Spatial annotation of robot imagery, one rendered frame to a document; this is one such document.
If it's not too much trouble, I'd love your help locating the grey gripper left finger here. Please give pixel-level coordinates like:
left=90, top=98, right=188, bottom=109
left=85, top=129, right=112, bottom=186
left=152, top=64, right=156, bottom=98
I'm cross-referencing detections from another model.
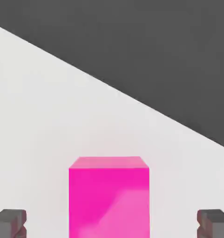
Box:
left=0, top=209, right=27, bottom=238

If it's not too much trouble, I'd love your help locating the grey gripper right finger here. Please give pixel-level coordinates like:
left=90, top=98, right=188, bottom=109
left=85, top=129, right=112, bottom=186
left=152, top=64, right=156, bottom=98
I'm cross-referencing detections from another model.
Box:
left=197, top=209, right=224, bottom=238

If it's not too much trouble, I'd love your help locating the small pink cube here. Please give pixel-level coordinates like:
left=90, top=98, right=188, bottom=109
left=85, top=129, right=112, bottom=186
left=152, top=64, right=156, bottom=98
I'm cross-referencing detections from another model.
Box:
left=68, top=156, right=150, bottom=238

